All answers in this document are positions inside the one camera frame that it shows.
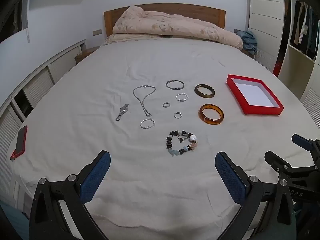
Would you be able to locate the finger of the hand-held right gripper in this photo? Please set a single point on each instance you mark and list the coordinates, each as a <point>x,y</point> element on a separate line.
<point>301,141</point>
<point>276,161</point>

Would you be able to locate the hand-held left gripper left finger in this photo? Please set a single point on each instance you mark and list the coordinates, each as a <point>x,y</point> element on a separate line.
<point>96,177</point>

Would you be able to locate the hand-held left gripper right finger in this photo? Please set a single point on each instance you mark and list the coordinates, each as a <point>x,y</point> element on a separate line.
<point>230,177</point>

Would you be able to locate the amber bangle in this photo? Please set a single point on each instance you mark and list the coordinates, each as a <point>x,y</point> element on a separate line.
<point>211,121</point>

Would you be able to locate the red cardboard box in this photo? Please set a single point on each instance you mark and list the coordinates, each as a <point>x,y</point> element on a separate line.
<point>255,93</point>

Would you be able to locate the dark brown bangle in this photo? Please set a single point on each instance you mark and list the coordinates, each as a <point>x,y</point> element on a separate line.
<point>205,96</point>

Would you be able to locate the silver wristwatch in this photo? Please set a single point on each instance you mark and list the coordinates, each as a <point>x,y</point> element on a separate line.
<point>124,108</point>

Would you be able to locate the phone in red case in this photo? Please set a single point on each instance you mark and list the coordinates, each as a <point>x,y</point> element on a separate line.
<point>21,140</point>

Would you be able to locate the wooden nightstand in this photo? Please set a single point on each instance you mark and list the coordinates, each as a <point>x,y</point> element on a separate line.
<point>247,52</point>
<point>85,53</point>

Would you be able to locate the low white cabinet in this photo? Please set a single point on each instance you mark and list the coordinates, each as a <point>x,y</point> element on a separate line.
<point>40,85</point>

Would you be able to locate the thin silver bangle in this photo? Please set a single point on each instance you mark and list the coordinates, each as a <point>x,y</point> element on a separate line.
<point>171,81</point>

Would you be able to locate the blue cloth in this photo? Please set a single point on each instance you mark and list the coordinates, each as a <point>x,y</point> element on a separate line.
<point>248,41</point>

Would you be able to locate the hanging clothes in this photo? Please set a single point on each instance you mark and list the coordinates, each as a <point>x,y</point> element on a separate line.
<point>303,27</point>

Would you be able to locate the white louvered wardrobe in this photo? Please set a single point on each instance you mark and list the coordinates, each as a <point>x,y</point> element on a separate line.
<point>265,17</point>

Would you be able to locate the white curtain wand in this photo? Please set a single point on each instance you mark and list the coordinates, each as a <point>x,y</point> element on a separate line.
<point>28,36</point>

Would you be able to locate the beige floral duvet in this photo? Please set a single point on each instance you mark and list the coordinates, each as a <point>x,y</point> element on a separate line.
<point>175,25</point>

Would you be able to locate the wooden headboard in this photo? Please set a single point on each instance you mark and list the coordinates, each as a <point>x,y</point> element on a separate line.
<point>175,8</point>

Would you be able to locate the wall switch panel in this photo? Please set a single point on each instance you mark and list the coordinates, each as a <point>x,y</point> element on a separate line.
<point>97,32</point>

